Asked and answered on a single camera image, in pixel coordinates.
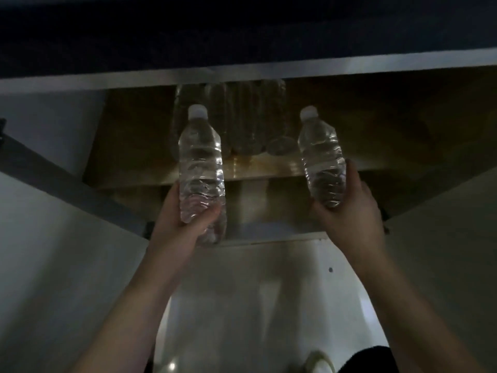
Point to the person's right hand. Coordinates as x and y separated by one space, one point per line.
351 229

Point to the person's left hand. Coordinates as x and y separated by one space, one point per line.
171 229

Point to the person's left thumb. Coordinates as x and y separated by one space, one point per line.
202 220

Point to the person's right thumb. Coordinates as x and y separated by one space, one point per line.
352 178

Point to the clear water bottle white cap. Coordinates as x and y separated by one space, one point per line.
201 170
323 159

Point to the person's left forearm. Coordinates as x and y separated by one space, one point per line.
128 306

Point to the person's right forearm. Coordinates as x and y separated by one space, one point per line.
411 314

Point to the wooden cabinet shelf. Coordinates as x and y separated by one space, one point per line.
136 151

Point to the clear ribbed plastic bottle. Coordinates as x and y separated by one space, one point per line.
273 116
179 112

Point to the white cabinet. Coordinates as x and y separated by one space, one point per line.
271 299

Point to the white cabinet door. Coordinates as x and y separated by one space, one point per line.
450 244
58 275

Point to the black trousers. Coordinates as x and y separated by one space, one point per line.
369 360

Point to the white shoe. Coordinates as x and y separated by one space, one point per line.
317 363

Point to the dark countertop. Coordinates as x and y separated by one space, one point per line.
248 27

